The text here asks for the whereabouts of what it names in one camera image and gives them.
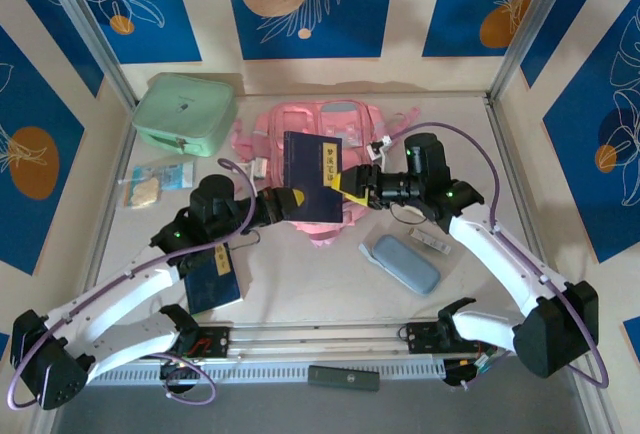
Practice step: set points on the aluminium corner post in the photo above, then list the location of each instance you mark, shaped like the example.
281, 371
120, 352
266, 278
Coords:
535, 24
85, 24

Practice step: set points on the aluminium table side rail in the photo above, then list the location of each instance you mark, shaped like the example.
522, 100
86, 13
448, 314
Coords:
107, 206
496, 113

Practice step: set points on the clear plastic supply bag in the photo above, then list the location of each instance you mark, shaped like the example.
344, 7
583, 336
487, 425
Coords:
147, 186

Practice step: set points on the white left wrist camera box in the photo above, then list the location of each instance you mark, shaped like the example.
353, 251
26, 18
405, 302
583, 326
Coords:
260, 168

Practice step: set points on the small blue book yellow label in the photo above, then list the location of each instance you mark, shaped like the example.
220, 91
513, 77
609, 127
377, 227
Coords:
215, 286

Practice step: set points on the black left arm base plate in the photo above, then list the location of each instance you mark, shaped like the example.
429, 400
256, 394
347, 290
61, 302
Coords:
220, 341

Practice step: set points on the pink backpack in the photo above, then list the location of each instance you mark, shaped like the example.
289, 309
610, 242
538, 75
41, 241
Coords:
305, 116

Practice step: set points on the aluminium frame rail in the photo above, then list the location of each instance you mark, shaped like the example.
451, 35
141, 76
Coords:
320, 336

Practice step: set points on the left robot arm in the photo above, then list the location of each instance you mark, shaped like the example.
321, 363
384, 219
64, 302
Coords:
125, 289

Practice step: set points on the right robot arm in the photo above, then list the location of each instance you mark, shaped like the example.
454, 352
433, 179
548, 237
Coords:
500, 259

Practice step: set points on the large blue book yellow label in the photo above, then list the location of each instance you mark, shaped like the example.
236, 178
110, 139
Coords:
310, 169

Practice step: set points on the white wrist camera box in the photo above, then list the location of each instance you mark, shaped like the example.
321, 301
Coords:
260, 168
381, 146

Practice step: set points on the grey-blue pencil case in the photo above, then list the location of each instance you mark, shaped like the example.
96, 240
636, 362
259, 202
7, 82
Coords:
407, 264

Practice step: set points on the dark green remote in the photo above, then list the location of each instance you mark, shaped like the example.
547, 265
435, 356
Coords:
345, 378

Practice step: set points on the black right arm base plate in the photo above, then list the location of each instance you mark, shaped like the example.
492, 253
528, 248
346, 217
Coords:
420, 339

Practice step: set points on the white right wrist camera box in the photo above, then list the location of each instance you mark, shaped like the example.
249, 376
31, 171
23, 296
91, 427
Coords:
381, 146

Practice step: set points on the mint green storage case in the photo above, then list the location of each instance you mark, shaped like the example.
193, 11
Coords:
185, 109

